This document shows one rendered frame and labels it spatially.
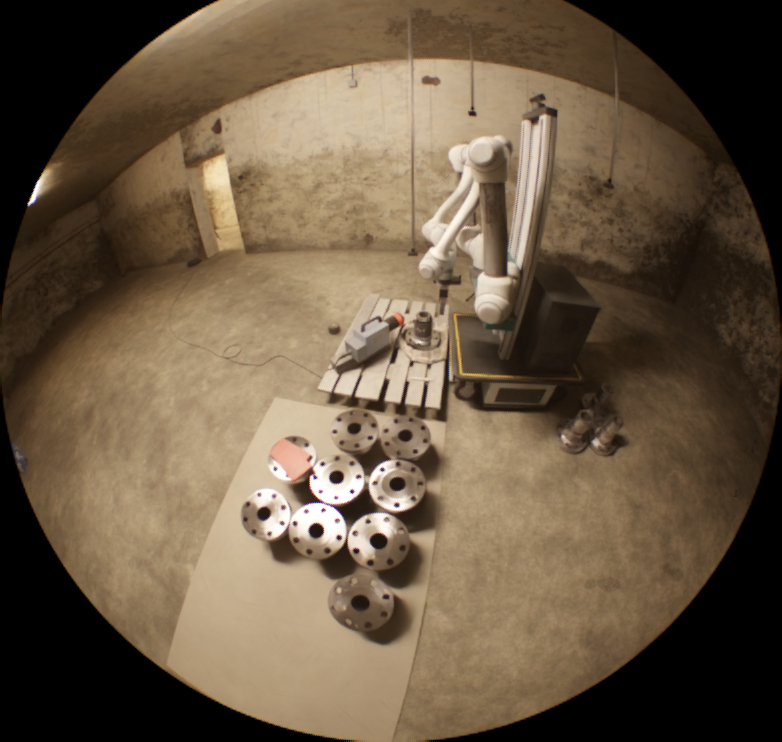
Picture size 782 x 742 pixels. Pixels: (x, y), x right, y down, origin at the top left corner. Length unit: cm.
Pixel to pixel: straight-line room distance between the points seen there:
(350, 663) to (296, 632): 29
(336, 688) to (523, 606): 97
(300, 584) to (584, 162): 499
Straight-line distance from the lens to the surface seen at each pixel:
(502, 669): 163
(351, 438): 140
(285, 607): 155
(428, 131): 393
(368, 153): 406
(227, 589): 170
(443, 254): 118
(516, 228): 164
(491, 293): 110
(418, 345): 198
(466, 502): 155
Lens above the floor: 145
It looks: 41 degrees down
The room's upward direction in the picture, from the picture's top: 2 degrees counter-clockwise
